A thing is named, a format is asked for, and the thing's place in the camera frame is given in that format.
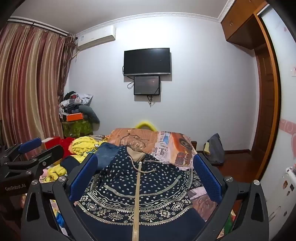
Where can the navy patterned zip hoodie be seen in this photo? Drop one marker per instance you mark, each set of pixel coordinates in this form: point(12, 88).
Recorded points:
point(157, 185)

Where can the white air conditioner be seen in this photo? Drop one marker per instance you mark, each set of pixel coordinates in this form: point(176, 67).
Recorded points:
point(96, 37)

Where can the small black monitor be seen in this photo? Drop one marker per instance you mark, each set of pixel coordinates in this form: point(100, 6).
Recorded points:
point(146, 85)

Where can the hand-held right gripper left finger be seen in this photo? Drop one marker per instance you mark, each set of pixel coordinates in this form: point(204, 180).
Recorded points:
point(83, 177)

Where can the brown wooden door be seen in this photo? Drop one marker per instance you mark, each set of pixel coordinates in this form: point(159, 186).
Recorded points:
point(266, 111)

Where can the red box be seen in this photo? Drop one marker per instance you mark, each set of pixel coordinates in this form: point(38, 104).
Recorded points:
point(51, 142)

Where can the yellow cartoon cloth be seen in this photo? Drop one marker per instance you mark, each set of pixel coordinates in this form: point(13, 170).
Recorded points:
point(83, 144)

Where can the black wall television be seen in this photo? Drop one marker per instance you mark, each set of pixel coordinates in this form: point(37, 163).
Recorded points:
point(147, 61)

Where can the green cloth covered cabinet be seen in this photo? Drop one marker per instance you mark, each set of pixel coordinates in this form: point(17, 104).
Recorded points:
point(77, 128)

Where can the dark bag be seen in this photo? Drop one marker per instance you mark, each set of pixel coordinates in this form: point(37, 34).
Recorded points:
point(216, 149)

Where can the white curtain rail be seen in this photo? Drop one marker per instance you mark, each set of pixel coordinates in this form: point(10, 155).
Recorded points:
point(41, 24)

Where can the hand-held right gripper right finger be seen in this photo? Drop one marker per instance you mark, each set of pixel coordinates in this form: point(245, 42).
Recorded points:
point(207, 179)

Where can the yellow plastic hoop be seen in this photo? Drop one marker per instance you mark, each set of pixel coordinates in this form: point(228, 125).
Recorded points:
point(145, 122)

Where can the wooden overhead cabinet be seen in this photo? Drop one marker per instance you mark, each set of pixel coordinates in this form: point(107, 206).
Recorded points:
point(240, 25)

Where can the blue jeans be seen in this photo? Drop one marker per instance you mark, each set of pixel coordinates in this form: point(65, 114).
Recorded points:
point(106, 155)

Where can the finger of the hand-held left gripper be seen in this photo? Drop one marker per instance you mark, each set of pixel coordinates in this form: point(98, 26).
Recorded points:
point(30, 143)
point(50, 153)

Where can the striped curtain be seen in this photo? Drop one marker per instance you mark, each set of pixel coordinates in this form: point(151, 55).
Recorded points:
point(32, 88)

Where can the orange box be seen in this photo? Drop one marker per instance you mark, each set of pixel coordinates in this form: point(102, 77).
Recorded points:
point(74, 117)

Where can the pile of clothes and bags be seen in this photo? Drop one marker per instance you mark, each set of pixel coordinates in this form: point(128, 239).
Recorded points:
point(85, 109)

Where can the red cloth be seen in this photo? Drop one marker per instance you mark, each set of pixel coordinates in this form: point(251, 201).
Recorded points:
point(67, 146)

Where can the printed bed blanket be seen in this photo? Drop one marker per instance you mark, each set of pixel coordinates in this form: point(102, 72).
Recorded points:
point(175, 143)

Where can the white appliance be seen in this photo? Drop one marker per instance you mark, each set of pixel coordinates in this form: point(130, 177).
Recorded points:
point(291, 173)

